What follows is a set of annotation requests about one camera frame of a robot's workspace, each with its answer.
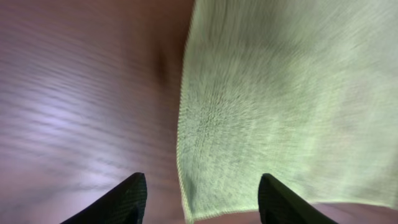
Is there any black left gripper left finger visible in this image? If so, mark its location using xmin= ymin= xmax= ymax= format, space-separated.
xmin=62 ymin=172 xmax=147 ymax=224

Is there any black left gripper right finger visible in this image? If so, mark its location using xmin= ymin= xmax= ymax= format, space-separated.
xmin=258 ymin=174 xmax=337 ymax=224

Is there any light green microfiber cloth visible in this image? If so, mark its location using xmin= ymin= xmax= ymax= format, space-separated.
xmin=177 ymin=0 xmax=397 ymax=223

